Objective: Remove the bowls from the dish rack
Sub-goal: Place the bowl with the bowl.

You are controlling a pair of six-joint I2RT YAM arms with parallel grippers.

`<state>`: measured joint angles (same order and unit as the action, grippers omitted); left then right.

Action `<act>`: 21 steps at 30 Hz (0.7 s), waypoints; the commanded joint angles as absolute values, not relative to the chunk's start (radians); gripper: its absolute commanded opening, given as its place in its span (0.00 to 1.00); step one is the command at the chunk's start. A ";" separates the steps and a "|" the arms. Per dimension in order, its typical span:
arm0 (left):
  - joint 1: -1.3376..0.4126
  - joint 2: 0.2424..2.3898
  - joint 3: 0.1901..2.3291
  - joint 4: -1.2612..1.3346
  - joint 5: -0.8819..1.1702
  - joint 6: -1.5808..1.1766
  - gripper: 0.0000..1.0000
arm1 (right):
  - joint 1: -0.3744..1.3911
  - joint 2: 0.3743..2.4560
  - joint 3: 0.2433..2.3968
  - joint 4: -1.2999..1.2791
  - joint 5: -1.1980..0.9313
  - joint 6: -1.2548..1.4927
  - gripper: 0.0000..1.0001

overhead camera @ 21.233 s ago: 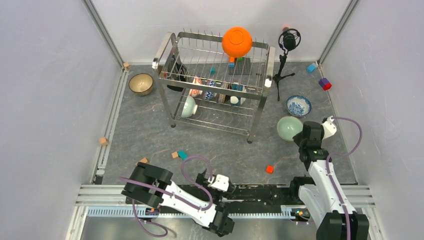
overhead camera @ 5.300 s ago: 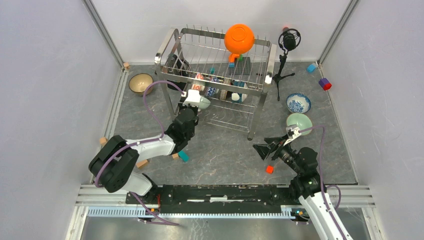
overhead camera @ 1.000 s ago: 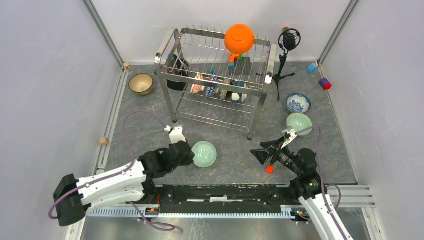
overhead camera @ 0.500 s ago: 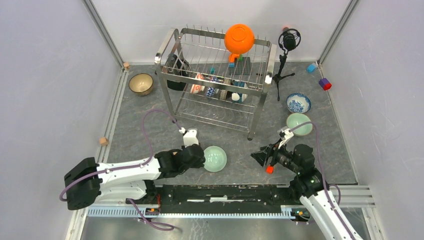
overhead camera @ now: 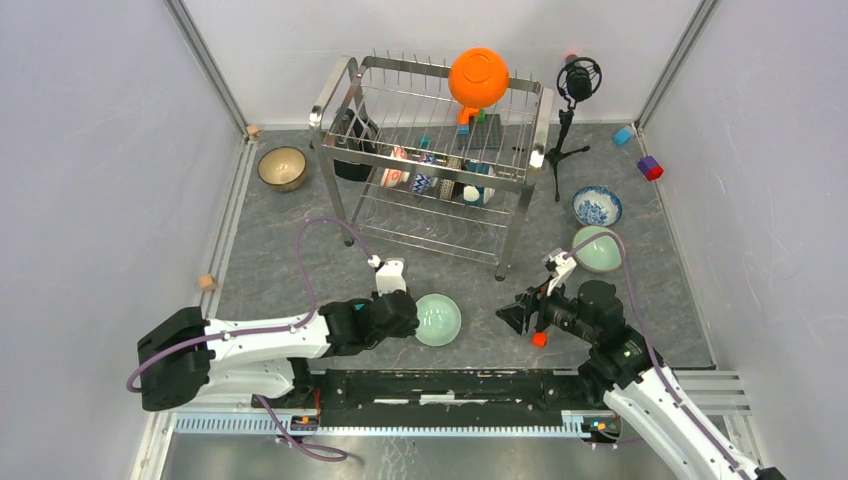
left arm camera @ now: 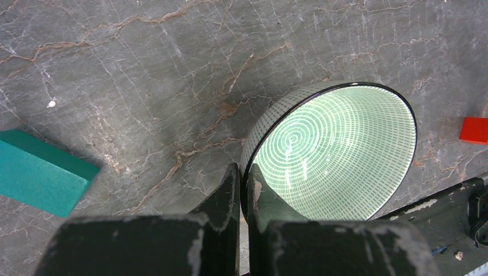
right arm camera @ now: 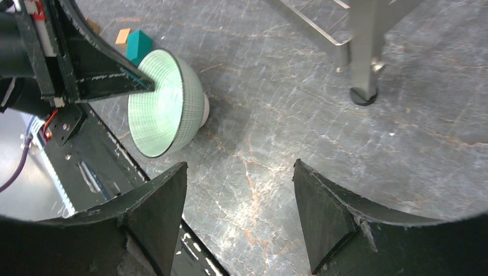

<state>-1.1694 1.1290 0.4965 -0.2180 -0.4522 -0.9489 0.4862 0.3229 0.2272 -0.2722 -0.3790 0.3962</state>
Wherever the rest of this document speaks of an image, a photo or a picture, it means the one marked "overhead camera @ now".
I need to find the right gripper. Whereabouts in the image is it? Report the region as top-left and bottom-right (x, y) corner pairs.
(493, 274), (597, 344)

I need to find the pale green bowl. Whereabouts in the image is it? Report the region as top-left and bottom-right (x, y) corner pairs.
(415, 293), (462, 347)

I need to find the celadon green bowl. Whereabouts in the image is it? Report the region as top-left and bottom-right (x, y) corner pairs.
(572, 225), (623, 273)

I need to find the blue white floral bowl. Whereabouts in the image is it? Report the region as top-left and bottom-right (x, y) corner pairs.
(571, 186), (623, 227)

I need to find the steel two-tier dish rack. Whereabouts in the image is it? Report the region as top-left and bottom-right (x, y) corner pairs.
(309, 54), (554, 279)

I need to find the brown glazed bowl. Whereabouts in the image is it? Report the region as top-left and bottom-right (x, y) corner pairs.
(257, 146), (308, 192)

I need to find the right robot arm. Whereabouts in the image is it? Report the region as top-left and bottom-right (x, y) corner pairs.
(496, 280), (783, 479)

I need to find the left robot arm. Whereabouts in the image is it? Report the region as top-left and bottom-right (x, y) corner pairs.
(128, 290), (419, 412)

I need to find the orange cube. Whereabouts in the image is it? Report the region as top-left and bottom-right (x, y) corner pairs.
(531, 332), (548, 349)

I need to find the teal white cup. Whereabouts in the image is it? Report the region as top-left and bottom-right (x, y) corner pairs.
(462, 162), (495, 207)

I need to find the dark patterned bowl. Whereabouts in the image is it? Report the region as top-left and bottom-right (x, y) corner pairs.
(437, 158), (462, 201)

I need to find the pink patterned bowl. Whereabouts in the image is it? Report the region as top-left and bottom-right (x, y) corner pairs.
(379, 146), (410, 188)

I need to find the blue zigzag patterned bowl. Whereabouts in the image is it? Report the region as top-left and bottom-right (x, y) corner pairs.
(410, 152), (437, 195)

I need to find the tan wooden cube left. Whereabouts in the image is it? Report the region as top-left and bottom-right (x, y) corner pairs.
(197, 274), (218, 292)

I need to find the purple and red block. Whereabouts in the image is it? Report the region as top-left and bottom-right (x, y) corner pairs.
(637, 155), (664, 182)

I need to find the light blue block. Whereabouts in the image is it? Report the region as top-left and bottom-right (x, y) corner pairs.
(612, 125), (636, 146)

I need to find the black bowl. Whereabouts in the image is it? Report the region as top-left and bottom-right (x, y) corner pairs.
(331, 109), (380, 183)

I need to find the orange arch brick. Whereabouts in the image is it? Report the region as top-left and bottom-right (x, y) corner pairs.
(457, 106), (485, 128)

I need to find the tan wooden cube corner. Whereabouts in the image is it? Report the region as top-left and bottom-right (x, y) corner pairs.
(246, 124), (260, 140)

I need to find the black microphone on tripod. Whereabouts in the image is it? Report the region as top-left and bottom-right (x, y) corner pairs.
(543, 53), (603, 203)

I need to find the orange plastic bowl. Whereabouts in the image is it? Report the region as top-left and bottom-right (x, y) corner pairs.
(448, 47), (510, 109)

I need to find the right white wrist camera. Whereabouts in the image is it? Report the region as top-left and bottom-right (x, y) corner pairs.
(543, 249), (578, 296)

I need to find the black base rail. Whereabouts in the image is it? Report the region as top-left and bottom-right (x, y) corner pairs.
(268, 369), (607, 428)

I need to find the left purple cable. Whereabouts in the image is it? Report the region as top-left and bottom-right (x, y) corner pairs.
(125, 216), (382, 463)

